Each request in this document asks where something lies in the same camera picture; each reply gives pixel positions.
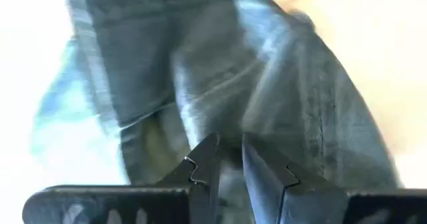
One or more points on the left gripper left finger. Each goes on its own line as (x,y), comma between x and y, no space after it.
(203,184)

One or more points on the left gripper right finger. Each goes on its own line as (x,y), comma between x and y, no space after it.
(283,197)

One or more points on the dark green baseball cap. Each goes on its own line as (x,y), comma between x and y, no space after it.
(217,67)

